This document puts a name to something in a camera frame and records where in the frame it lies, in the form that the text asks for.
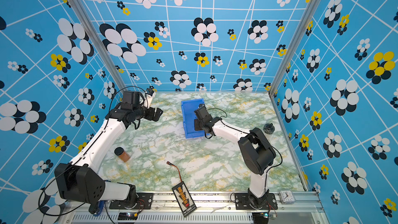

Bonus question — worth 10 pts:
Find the brown spice jar black lid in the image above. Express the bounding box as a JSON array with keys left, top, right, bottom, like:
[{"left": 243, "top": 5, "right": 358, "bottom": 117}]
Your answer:
[{"left": 114, "top": 147, "right": 131, "bottom": 162}]

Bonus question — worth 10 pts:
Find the blue black clamp tool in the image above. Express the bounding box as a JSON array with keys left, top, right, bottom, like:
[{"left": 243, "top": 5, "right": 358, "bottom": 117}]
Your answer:
[{"left": 92, "top": 201, "right": 105, "bottom": 217}]

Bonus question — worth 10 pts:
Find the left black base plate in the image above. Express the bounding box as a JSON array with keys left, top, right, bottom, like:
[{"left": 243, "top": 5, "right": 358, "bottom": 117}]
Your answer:
[{"left": 109, "top": 192, "right": 154, "bottom": 210}]

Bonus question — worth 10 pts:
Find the blue plastic bin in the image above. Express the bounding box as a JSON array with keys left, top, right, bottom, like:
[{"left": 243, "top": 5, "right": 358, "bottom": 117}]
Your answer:
[{"left": 181, "top": 99, "right": 205, "bottom": 139}]

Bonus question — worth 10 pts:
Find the red black wire lead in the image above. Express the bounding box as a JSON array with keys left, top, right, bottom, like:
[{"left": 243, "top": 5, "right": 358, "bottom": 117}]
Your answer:
[{"left": 166, "top": 161, "right": 183, "bottom": 184}]

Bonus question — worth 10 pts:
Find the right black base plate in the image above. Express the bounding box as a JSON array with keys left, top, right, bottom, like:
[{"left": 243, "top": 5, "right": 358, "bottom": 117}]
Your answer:
[{"left": 232, "top": 192, "right": 278, "bottom": 211}]

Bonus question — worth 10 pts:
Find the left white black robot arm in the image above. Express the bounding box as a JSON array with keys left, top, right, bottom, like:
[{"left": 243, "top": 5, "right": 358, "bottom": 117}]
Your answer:
[{"left": 55, "top": 88, "right": 163, "bottom": 214}]

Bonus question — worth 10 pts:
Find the small circuit board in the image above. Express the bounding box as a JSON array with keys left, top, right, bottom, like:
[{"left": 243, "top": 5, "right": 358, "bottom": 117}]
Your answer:
[
  {"left": 252, "top": 213, "right": 269, "bottom": 224},
  {"left": 118, "top": 212, "right": 138, "bottom": 221}
]

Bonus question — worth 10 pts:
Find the small white clock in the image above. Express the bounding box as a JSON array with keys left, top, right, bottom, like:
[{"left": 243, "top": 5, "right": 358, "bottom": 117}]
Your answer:
[{"left": 279, "top": 190, "right": 295, "bottom": 204}]

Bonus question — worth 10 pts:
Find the right small circuit board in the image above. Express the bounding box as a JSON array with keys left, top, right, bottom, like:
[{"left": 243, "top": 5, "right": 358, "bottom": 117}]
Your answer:
[{"left": 252, "top": 213, "right": 269, "bottom": 224}]

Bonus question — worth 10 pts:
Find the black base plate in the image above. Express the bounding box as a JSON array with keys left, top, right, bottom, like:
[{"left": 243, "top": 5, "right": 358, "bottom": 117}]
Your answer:
[
  {"left": 109, "top": 192, "right": 154, "bottom": 210},
  {"left": 232, "top": 192, "right": 278, "bottom": 211}
]

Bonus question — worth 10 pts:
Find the black battery checker board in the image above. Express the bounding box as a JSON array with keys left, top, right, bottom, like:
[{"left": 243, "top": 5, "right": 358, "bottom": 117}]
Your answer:
[{"left": 172, "top": 181, "right": 197, "bottom": 217}]

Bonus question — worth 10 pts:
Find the aluminium front rail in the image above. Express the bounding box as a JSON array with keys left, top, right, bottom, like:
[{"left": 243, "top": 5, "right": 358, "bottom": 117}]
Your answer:
[{"left": 58, "top": 190, "right": 330, "bottom": 224}]

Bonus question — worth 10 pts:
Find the left small circuit board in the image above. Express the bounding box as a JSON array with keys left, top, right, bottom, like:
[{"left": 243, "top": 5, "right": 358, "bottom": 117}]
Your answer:
[{"left": 118, "top": 212, "right": 138, "bottom": 221}]

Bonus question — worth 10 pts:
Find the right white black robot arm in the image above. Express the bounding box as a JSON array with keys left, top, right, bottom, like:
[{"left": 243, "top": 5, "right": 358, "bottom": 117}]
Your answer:
[{"left": 194, "top": 104, "right": 283, "bottom": 209}]

